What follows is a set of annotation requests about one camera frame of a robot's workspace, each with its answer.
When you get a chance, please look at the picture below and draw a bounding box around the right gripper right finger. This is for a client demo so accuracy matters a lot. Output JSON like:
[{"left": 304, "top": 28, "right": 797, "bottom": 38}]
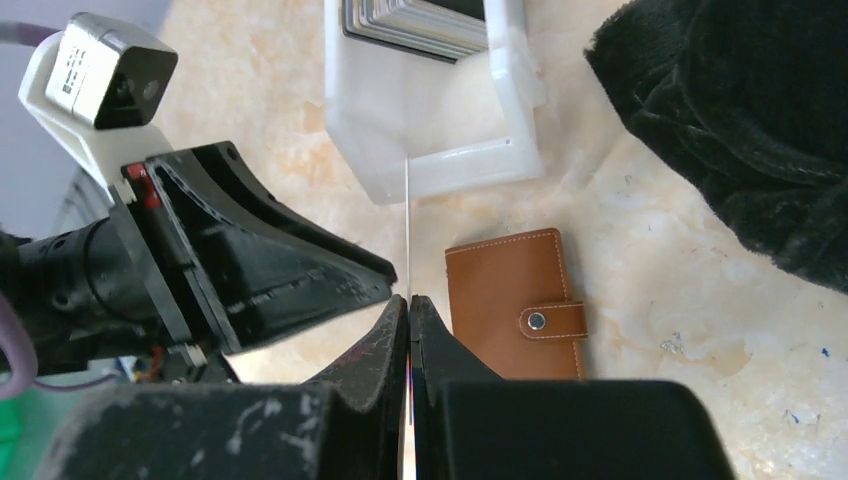
[{"left": 409, "top": 296, "right": 734, "bottom": 479}]

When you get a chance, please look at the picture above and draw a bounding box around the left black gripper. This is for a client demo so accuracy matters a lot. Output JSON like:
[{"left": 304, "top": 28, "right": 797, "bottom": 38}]
[{"left": 110, "top": 141, "right": 398, "bottom": 383}]

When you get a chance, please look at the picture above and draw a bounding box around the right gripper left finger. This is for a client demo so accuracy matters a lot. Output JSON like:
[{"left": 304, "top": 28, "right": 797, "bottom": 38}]
[{"left": 39, "top": 296, "right": 408, "bottom": 479}]

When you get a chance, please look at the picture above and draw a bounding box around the thin credit card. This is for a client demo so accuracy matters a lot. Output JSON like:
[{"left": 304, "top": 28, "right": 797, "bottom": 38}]
[{"left": 401, "top": 157, "right": 416, "bottom": 479}]

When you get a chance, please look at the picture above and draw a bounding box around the brown leather card holder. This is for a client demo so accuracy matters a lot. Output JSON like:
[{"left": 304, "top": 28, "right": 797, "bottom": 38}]
[{"left": 445, "top": 228, "right": 588, "bottom": 380}]

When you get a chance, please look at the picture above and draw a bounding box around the white translucent plastic card box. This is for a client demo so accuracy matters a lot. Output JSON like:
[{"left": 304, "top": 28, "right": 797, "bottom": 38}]
[{"left": 324, "top": 1, "right": 546, "bottom": 205}]

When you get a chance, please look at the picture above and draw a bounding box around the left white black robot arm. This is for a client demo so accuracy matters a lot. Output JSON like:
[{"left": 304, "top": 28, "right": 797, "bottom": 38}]
[{"left": 1, "top": 141, "right": 397, "bottom": 383}]

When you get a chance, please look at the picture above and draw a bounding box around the stack of grey cards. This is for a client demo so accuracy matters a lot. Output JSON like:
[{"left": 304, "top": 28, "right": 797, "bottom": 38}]
[{"left": 339, "top": 0, "right": 488, "bottom": 64}]

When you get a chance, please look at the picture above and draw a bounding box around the black floral plush blanket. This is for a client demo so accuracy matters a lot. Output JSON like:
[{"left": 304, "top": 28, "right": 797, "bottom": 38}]
[{"left": 585, "top": 1, "right": 847, "bottom": 293}]

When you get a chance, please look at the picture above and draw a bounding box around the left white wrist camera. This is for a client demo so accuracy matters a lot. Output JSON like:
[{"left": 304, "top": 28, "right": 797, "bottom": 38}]
[{"left": 18, "top": 12, "right": 178, "bottom": 204}]

